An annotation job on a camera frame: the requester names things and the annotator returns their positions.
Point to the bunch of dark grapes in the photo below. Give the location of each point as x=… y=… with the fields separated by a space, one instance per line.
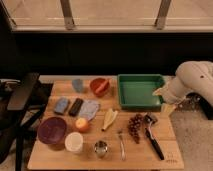
x=134 y=126

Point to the black rectangular block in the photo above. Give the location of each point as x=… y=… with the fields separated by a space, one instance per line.
x=75 y=107

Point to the green plastic tray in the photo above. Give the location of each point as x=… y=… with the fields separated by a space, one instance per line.
x=135 y=91

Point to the white cup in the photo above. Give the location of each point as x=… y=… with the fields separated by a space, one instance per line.
x=74 y=142

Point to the silver fork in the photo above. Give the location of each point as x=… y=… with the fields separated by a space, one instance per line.
x=123 y=155

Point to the orange carrot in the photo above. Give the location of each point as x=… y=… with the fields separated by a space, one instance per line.
x=101 y=87

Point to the yellow banana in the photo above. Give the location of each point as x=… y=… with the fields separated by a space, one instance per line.
x=110 y=117

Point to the black chair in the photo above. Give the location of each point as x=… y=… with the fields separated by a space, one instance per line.
x=22 y=103

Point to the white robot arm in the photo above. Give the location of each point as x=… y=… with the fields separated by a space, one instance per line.
x=190 y=77

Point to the red bowl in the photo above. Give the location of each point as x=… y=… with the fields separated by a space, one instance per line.
x=94 y=84

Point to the orange apple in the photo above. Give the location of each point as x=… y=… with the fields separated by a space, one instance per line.
x=82 y=124

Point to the small metal cup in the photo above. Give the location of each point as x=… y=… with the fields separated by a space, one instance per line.
x=100 y=148

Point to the grey-blue cloth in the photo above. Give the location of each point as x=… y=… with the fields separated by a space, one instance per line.
x=89 y=109

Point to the blue sponge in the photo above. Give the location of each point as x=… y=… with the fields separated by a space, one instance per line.
x=61 y=105

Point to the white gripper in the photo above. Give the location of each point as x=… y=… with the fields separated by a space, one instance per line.
x=173 y=92

